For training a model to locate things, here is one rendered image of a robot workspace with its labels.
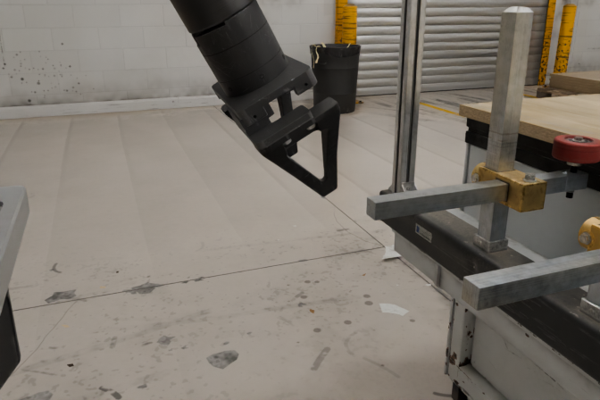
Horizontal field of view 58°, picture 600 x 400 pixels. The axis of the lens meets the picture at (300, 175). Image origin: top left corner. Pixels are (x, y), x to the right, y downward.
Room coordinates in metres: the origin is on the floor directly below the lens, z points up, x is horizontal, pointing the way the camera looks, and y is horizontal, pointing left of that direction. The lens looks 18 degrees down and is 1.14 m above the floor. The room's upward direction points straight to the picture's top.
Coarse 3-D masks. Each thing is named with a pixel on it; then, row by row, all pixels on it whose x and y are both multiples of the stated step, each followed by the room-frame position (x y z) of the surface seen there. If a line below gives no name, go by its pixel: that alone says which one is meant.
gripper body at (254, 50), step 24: (240, 24) 0.40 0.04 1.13; (264, 24) 0.42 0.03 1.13; (216, 48) 0.40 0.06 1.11; (240, 48) 0.40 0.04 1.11; (264, 48) 0.41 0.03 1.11; (216, 72) 0.42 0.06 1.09; (240, 72) 0.41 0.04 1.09; (264, 72) 0.41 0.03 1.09; (288, 72) 0.41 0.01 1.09; (312, 72) 0.40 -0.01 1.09; (240, 96) 0.41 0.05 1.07; (264, 96) 0.39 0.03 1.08
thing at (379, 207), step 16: (544, 176) 0.91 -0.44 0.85; (560, 176) 0.91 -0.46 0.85; (576, 176) 0.92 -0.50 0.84; (416, 192) 0.83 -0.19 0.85; (432, 192) 0.83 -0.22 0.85; (448, 192) 0.83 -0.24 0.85; (464, 192) 0.83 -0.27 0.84; (480, 192) 0.85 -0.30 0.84; (496, 192) 0.86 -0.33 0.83; (368, 208) 0.80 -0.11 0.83; (384, 208) 0.78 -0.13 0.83; (400, 208) 0.79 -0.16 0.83; (416, 208) 0.80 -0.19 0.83; (432, 208) 0.81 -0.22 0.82; (448, 208) 0.82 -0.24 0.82
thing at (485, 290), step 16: (576, 256) 0.62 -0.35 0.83; (592, 256) 0.62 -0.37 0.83; (496, 272) 0.58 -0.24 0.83; (512, 272) 0.58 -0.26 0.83; (528, 272) 0.58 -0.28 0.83; (544, 272) 0.58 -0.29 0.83; (560, 272) 0.58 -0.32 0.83; (576, 272) 0.59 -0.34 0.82; (592, 272) 0.60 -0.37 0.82; (464, 288) 0.57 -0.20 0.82; (480, 288) 0.54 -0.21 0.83; (496, 288) 0.55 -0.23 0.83; (512, 288) 0.56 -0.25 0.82; (528, 288) 0.57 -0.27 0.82; (544, 288) 0.58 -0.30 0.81; (560, 288) 0.59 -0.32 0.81; (480, 304) 0.54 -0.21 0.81; (496, 304) 0.55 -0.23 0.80
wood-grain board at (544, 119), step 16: (560, 96) 1.43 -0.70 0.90; (576, 96) 1.43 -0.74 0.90; (592, 96) 1.43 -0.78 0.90; (464, 112) 1.30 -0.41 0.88; (480, 112) 1.25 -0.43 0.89; (528, 112) 1.21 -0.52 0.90; (544, 112) 1.21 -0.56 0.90; (560, 112) 1.21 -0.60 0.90; (576, 112) 1.21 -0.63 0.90; (592, 112) 1.21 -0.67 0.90; (528, 128) 1.10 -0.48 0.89; (544, 128) 1.06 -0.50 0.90; (560, 128) 1.06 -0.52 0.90; (576, 128) 1.06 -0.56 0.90; (592, 128) 1.06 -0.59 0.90
